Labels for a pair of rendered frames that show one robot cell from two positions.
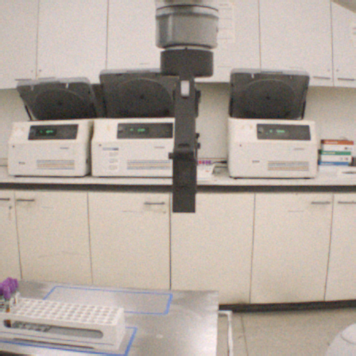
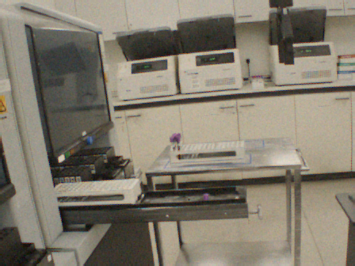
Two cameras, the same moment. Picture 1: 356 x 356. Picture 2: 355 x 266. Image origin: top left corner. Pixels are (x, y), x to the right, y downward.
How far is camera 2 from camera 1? 0.60 m
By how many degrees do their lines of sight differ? 13
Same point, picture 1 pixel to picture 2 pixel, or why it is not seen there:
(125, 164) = (204, 82)
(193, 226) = (253, 120)
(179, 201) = (287, 59)
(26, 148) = (131, 80)
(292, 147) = (318, 61)
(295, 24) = not seen: outside the picture
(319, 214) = (341, 107)
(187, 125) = (288, 26)
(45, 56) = (133, 14)
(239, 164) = (281, 76)
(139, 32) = not seen: outside the picture
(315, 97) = (330, 24)
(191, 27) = not seen: outside the picture
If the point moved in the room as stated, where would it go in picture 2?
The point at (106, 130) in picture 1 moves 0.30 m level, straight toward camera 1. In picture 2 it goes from (188, 62) to (191, 62)
